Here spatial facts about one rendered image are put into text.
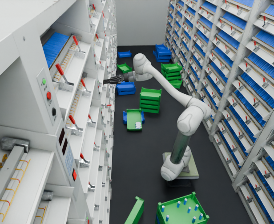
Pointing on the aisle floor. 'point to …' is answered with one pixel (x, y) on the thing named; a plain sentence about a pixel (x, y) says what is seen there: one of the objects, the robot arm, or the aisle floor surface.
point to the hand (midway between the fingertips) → (105, 82)
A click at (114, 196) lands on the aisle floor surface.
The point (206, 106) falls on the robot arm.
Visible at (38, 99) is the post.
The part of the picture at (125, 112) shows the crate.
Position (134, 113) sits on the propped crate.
